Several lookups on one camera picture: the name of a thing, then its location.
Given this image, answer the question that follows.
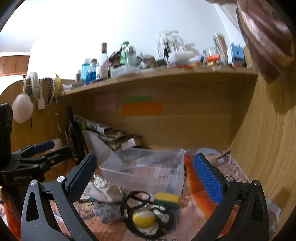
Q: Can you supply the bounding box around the grey scouring pad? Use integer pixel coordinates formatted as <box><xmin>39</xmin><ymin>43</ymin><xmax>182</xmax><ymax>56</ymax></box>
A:
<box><xmin>93</xmin><ymin>203</ymin><xmax>121</xmax><ymax>224</ymax></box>

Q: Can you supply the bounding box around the black white eye mask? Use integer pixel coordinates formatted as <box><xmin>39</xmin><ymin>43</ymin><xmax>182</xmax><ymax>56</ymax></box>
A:
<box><xmin>120</xmin><ymin>191</ymin><xmax>175</xmax><ymax>240</ymax></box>

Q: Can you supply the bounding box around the yellow green sponge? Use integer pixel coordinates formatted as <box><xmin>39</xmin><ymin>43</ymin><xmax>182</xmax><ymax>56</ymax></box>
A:
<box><xmin>154</xmin><ymin>192</ymin><xmax>180</xmax><ymax>209</ymax></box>

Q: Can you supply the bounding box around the yellow smiley ball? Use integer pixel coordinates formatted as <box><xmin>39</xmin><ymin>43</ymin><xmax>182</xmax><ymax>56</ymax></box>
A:
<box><xmin>132</xmin><ymin>211</ymin><xmax>156</xmax><ymax>228</ymax></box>

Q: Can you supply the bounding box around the white mug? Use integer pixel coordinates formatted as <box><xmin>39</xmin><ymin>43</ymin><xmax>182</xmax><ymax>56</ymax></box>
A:
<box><xmin>45</xmin><ymin>138</ymin><xmax>63</xmax><ymax>154</ymax></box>

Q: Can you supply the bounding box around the black wine bottle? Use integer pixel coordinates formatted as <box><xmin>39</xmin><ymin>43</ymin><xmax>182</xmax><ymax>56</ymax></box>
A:
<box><xmin>66</xmin><ymin>105</ymin><xmax>87</xmax><ymax>162</ymax></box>

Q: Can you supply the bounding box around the white fluffy pompom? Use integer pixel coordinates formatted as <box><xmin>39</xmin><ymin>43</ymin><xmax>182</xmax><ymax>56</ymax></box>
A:
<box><xmin>11</xmin><ymin>93</ymin><xmax>34</xmax><ymax>124</ymax></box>

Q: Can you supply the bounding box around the white paper sheet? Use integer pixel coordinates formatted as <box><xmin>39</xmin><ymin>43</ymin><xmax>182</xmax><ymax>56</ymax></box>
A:
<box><xmin>82</xmin><ymin>130</ymin><xmax>114</xmax><ymax>165</ymax></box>

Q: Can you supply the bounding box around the stack of newspapers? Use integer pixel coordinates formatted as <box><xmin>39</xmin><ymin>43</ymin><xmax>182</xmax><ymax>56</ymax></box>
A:
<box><xmin>74</xmin><ymin>115</ymin><xmax>142</xmax><ymax>152</ymax></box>

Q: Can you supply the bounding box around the pink sticky note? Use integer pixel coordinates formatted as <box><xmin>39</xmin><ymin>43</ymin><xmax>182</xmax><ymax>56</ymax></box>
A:
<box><xmin>95</xmin><ymin>93</ymin><xmax>116</xmax><ymax>111</ymax></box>

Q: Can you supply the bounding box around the clear plastic bin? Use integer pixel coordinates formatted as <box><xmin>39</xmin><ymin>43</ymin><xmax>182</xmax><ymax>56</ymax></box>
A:
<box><xmin>99</xmin><ymin>148</ymin><xmax>185</xmax><ymax>196</ymax></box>

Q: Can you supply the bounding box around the blue liquid bottle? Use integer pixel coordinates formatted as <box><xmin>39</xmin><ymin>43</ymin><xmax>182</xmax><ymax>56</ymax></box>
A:
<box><xmin>81</xmin><ymin>59</ymin><xmax>97</xmax><ymax>85</ymax></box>

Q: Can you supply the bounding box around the green sticky note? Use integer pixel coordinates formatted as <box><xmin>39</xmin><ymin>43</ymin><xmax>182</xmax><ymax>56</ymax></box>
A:
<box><xmin>123</xmin><ymin>95</ymin><xmax>152</xmax><ymax>103</ymax></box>

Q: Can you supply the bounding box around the orange sticky note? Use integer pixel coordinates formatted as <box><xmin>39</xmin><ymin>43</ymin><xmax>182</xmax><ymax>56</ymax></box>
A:
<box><xmin>121</xmin><ymin>101</ymin><xmax>164</xmax><ymax>117</ymax></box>

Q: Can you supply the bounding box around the wooden shelf board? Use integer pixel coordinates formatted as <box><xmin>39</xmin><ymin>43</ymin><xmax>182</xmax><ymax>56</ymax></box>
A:
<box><xmin>59</xmin><ymin>66</ymin><xmax>257</xmax><ymax>96</ymax></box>

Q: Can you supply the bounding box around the clear glass jar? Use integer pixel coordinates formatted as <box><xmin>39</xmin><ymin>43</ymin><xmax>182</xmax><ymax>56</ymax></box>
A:
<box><xmin>156</xmin><ymin>30</ymin><xmax>186</xmax><ymax>64</ymax></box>

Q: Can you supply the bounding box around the blue toy block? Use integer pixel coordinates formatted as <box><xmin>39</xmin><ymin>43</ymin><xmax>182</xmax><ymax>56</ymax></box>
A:
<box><xmin>227</xmin><ymin>43</ymin><xmax>245</xmax><ymax>66</ymax></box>

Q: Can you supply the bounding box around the brown hanging curtain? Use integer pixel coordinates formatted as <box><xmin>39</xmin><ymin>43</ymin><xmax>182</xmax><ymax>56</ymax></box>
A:
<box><xmin>210</xmin><ymin>1</ymin><xmax>295</xmax><ymax>83</ymax></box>

